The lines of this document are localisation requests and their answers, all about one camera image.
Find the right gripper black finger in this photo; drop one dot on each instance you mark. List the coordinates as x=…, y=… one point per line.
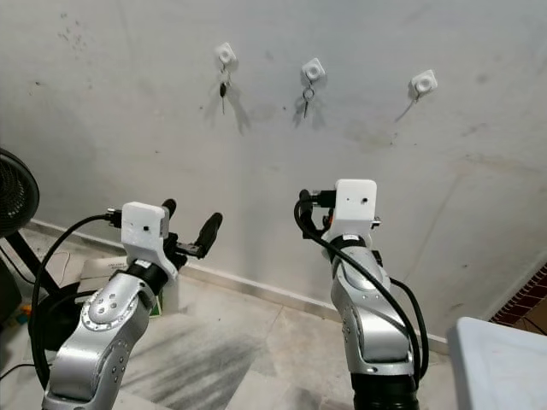
x=305, y=205

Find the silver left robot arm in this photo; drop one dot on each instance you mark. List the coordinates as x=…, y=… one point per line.
x=94, y=342

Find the green printed box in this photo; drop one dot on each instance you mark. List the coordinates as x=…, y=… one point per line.
x=155, y=303

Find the long white cardboard box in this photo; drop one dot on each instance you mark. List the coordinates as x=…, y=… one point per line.
x=102, y=269

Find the black headed key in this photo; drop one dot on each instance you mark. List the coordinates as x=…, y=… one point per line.
x=223, y=89

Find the black standing fan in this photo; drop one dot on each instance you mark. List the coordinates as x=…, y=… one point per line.
x=17, y=196

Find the black container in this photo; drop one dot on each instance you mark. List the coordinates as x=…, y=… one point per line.
x=8, y=295

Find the red tiled door jamb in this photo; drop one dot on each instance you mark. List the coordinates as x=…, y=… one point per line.
x=526, y=299

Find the white plastic table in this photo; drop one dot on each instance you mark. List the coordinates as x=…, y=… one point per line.
x=496, y=367

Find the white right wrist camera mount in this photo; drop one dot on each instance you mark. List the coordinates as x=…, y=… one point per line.
x=355, y=209

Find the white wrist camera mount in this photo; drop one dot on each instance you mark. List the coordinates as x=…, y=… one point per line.
x=144, y=231
x=355, y=209

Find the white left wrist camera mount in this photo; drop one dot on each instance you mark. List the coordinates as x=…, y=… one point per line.
x=144, y=231

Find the white wall hook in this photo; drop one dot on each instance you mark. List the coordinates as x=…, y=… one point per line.
x=225, y=54
x=424, y=83
x=313, y=70

